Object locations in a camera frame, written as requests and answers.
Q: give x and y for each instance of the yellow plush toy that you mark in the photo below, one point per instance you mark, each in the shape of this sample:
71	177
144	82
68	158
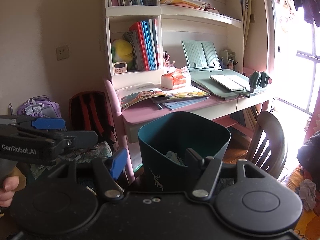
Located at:
122	51

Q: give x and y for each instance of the white notebook on board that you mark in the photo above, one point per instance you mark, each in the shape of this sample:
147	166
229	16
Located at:
232	82

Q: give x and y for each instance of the red book upright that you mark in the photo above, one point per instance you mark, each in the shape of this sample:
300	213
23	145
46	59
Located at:
141	41

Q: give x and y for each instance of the green book stand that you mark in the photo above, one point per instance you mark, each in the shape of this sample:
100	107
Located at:
201	55

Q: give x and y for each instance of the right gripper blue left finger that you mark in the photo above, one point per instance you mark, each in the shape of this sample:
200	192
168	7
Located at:
107	171

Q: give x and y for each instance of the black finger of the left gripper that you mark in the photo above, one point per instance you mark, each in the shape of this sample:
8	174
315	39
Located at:
74	140

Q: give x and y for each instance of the purple grey backpack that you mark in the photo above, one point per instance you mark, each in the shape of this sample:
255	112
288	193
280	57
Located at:
40	107

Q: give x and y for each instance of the black red backpack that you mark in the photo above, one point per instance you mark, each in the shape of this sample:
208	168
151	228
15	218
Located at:
88	111

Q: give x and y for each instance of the small digital timer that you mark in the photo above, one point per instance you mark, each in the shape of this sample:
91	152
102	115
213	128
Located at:
119	67

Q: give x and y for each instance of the white bookshelf hutch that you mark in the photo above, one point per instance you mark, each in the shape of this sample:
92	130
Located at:
175	24

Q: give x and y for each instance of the blue books upright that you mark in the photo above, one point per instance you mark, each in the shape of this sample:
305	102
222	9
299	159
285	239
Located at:
150	50

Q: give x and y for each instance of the person's left hand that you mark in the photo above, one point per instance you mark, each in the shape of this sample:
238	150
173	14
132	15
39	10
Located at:
8	190

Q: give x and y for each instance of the pink study desk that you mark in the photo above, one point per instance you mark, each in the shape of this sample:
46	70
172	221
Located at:
128	122

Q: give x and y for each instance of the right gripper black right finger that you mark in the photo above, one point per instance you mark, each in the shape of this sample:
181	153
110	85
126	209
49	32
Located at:
203	174

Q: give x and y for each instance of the green desk reading board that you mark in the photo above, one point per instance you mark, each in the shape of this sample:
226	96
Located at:
202	79

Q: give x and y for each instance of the wall power socket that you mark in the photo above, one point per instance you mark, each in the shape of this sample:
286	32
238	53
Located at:
62	52

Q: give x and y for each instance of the teal cream zigzag quilt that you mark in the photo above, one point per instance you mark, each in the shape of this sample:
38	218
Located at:
102	149

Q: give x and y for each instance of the open colourful picture book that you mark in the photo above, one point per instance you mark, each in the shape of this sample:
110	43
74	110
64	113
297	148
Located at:
131	95

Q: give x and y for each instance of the orange white tissue pack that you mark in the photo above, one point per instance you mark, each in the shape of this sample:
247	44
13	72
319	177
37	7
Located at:
176	78

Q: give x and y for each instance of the dark wooden chair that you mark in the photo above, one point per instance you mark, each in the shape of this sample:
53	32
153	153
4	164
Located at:
268	149

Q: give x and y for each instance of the blue folders on desk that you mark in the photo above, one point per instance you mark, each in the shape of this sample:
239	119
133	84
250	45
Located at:
173	105

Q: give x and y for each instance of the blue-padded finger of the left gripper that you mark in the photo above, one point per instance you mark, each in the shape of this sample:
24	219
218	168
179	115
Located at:
40	123

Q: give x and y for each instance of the dark green deer trash bin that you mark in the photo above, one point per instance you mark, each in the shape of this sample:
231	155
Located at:
163	145

